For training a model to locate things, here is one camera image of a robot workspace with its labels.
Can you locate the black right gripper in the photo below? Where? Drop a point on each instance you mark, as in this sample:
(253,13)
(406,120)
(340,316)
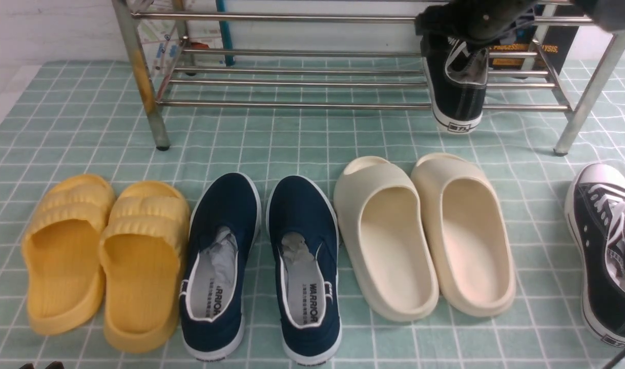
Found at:
(480,24)

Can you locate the black canvas sneaker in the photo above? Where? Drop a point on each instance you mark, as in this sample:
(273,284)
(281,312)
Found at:
(595,213)
(457,77)

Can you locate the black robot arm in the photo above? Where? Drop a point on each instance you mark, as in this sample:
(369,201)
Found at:
(608,15)

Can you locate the right navy slip-on shoe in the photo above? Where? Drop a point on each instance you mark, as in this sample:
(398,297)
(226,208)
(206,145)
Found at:
(302,227)

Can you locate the navy slip-on shoe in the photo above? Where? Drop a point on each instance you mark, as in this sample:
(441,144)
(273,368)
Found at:
(302,227)
(222,230)

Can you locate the left navy slip-on shoe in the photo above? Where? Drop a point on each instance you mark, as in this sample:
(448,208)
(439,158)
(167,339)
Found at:
(222,230)

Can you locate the green checkered cloth mat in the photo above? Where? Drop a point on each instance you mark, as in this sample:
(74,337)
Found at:
(67,118)

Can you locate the left cream rubber slide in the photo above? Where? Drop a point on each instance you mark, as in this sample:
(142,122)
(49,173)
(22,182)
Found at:
(379,215)

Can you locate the cream rubber slide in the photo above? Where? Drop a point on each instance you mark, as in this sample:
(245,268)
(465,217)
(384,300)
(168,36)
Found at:
(379,215)
(466,233)

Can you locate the right cream rubber slide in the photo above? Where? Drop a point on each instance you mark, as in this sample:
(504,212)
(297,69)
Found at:
(466,233)

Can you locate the teal pole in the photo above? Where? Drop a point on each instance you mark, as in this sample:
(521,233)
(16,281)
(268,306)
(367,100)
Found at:
(226,38)

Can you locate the right yellow rubber slide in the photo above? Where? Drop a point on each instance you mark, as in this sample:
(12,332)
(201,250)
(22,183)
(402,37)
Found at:
(142,252)

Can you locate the yellow rubber slide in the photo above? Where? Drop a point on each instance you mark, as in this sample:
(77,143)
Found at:
(142,252)
(66,282)

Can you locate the left yellow rubber slide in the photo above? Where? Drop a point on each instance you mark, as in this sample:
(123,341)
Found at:
(66,282)

